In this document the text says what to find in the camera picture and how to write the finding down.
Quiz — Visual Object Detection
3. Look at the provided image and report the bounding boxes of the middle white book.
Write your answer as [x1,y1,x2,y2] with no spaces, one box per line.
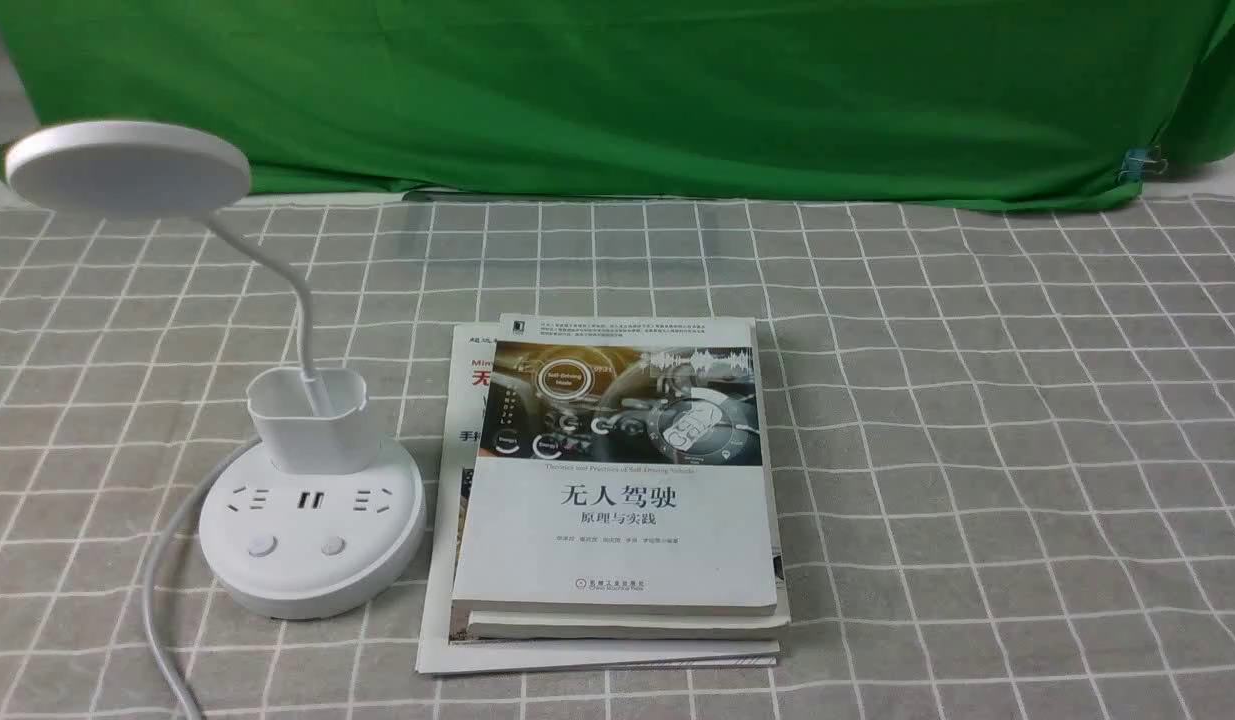
[452,405,790,638]

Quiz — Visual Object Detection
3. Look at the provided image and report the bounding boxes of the bottom large white book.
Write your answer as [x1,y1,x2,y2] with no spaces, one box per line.
[415,324,781,676]

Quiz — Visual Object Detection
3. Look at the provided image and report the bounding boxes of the green backdrop cloth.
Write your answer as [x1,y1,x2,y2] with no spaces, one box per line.
[0,1,1235,211]

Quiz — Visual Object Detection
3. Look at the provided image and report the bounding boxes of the grey checked tablecloth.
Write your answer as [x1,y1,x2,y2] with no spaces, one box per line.
[0,198,1235,719]

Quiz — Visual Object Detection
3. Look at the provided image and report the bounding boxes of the white lamp power cord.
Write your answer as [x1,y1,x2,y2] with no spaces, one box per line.
[142,437,263,720]

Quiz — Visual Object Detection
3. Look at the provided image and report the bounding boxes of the white desk lamp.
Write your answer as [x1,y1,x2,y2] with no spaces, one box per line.
[4,120,425,620]

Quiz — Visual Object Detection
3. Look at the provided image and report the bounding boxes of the top self-driving book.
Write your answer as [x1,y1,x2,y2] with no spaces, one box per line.
[452,312,778,616]

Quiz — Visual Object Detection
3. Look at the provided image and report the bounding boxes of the blue binder clip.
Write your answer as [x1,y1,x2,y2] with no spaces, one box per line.
[1116,144,1170,184]

